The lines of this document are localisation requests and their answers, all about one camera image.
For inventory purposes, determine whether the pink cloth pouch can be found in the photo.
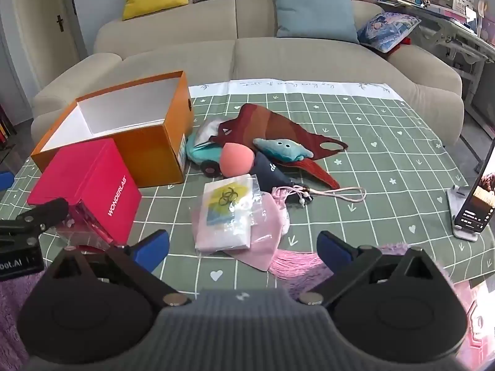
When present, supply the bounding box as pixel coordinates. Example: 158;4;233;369
224;201;289;272

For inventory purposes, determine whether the green checked tablecloth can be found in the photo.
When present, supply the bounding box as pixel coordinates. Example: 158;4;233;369
0;80;495;290

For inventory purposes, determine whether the pink tassel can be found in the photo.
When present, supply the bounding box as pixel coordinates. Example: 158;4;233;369
269;249;329;283

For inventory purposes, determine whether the small red cloth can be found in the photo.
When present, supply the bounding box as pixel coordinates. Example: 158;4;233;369
390;36;412;53

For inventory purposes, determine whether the grey phone stand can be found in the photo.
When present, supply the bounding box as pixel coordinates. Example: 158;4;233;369
446;185;488;243

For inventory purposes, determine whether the white desk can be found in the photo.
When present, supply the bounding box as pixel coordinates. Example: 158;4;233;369
377;0;495;140

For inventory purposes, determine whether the beige sofa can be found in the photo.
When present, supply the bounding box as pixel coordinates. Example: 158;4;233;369
30;0;464;147

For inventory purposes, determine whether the printed blue cushion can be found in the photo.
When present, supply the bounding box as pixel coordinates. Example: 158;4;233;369
356;12;422;53

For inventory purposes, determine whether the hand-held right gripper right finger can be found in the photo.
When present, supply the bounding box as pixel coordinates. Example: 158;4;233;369
298;230;439;306

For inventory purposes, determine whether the row of books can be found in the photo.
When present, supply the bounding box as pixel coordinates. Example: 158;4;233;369
0;104;16;143

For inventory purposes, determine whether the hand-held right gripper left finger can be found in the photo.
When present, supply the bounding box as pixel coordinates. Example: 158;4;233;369
54;229;192;308

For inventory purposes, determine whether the silver cloth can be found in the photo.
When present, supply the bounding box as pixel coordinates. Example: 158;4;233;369
193;119;225;147

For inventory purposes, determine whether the small blue plush toy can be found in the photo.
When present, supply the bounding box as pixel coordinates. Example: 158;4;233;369
253;138;313;162

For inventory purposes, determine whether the clear plastic bag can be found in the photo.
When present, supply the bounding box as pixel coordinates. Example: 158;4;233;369
194;174;259;256

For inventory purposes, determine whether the pink sponge ball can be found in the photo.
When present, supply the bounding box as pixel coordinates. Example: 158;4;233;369
219;142;256;177

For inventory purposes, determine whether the smartphone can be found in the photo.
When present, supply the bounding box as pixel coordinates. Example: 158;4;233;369
453;139;495;234

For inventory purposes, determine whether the teal plush toy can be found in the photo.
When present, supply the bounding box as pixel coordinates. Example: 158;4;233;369
186;133;223;176

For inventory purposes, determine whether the grey door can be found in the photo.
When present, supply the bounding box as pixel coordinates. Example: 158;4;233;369
0;0;88;120

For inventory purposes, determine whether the light blue cushion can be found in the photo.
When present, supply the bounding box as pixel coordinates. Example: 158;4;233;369
272;0;360;44

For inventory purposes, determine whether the purple fluffy blanket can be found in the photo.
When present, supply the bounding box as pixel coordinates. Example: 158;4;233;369
0;241;495;371

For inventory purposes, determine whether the brown and red cloth mask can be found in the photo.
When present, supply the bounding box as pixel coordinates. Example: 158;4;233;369
209;104;349;189

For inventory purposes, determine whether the navy pouch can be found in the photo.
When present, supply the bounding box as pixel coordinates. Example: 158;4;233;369
251;151;300;194

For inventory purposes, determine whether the orange cardboard box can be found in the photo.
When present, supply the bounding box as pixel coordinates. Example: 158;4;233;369
31;70;195;188

